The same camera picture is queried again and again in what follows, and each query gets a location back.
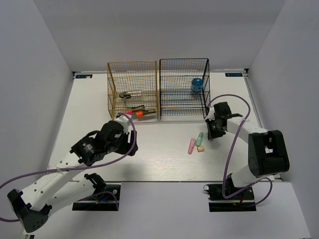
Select orange cap black highlighter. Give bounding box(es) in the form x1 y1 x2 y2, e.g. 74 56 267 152
136 110 156 117

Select green cap black highlighter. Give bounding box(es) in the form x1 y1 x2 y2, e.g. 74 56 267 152
126 105 145 110

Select black handled scissors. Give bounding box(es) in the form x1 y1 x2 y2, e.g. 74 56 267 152
119 91 142 99

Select blue tape roll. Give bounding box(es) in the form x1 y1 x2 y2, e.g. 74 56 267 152
191 78 204 94

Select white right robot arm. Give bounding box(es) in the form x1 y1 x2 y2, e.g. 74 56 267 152
205 102 290 199

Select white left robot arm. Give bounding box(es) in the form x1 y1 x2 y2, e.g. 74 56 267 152
7 115 138 234

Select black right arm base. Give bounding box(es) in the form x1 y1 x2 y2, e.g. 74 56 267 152
203 183 257 213

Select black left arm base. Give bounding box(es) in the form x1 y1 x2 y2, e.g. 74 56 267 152
72 173 121 212

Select green correction tape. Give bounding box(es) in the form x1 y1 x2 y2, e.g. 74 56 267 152
195 132 204 147

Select yellow eraser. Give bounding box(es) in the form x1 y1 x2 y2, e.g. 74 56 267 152
197 146 205 152

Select pink correction tape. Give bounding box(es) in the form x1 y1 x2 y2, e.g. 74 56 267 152
187 138 196 154

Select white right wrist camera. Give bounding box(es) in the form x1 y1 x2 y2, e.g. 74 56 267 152
205 106 215 120

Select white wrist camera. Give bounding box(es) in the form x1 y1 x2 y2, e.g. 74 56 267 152
205 106 215 120
114 113 132 134

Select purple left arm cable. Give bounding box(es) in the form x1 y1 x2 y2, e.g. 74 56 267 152
0 112 138 222

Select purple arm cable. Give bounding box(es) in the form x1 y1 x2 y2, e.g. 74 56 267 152
208 94 273 206
0 112 138 222

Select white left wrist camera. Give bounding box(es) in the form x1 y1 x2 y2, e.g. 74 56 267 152
114 113 132 134

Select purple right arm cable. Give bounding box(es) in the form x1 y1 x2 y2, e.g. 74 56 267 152
208 94 273 206

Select black wire basket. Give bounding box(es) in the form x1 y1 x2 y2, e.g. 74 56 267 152
159 58 210 119

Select gold wire basket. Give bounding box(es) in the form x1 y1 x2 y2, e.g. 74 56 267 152
107 61 159 121

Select metal table edge rail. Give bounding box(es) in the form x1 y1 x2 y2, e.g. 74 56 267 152
244 68 282 182

